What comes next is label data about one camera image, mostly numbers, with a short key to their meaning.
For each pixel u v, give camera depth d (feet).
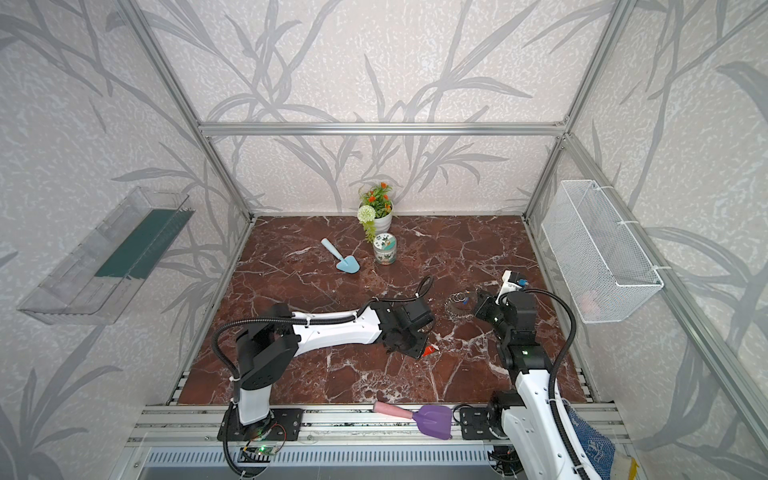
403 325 2.11
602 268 2.06
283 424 2.38
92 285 2.09
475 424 2.42
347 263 3.45
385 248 3.31
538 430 1.54
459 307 3.13
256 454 2.36
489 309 2.32
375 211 3.42
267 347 1.62
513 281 2.28
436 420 2.42
